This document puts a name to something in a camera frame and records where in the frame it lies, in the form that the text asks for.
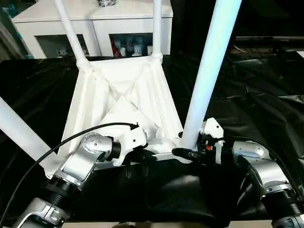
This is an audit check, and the white plastic table top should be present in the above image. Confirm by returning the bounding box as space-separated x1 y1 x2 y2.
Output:
44 53 198 181

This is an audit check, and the white plastic table leg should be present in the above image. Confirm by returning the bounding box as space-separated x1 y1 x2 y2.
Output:
179 0 243 153
0 95 58 170
151 0 165 62
53 0 93 71

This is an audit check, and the black plastic mat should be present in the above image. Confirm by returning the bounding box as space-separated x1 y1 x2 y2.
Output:
0 49 304 226

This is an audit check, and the black tall cabinet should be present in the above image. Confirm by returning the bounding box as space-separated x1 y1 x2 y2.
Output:
170 0 236 56

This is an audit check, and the black long bar device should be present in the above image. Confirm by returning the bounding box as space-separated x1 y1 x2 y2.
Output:
234 35 304 44

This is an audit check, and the white glass-door cabinet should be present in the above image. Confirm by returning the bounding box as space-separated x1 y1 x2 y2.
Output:
11 0 173 59

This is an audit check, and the black white crumpled bundle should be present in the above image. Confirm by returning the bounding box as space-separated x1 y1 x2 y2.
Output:
96 0 117 8

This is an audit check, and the grey curtain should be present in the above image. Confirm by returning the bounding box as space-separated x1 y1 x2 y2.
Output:
0 20 22 60

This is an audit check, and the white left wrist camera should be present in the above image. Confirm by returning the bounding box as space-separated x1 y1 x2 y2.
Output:
111 123 148 167

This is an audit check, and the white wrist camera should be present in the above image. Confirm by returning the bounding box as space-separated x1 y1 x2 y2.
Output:
111 123 148 167
200 117 226 165

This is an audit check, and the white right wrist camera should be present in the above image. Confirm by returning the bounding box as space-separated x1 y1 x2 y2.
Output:
200 117 226 165

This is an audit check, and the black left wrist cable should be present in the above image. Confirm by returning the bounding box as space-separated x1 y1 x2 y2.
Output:
0 122 140 215

